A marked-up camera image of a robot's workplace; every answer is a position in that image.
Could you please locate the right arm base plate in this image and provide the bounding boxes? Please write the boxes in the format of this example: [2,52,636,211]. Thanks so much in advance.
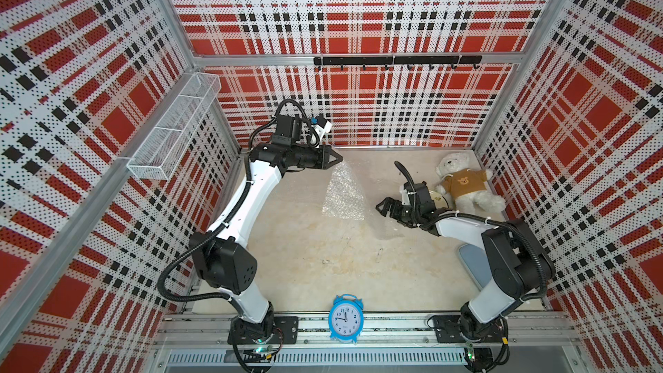
[432,314,506,344]

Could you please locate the grey blue oval dish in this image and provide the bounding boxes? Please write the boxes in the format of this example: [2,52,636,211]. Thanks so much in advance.
[457,243,492,290]

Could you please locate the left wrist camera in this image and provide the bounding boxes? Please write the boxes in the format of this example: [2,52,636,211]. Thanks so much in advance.
[272,114,333,145]

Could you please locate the white teddy bear brown shirt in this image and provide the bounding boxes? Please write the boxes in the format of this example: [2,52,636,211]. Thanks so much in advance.
[436,152,506,215]

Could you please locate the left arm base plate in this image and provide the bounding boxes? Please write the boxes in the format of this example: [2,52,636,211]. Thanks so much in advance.
[227,315,299,345]

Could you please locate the black hook rail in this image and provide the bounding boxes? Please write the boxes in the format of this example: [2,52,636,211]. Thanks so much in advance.
[313,55,483,67]

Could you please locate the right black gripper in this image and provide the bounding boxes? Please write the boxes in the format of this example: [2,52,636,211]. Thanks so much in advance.
[375,197,420,228]

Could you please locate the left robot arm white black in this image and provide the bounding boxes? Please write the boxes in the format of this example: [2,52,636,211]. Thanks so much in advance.
[156,114,343,344]

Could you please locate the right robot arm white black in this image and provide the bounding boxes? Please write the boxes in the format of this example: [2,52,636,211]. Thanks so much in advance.
[376,182,555,342]

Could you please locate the blue alarm clock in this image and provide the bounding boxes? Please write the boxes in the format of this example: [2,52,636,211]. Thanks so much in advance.
[328,294,364,345]

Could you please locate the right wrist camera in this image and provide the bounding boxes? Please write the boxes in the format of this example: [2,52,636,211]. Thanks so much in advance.
[400,182,413,205]

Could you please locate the white wire mesh basket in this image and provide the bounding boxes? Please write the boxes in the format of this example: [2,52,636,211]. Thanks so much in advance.
[127,73,220,181]

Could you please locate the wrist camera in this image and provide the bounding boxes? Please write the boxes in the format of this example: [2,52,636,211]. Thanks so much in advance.
[400,182,413,205]
[272,114,333,145]

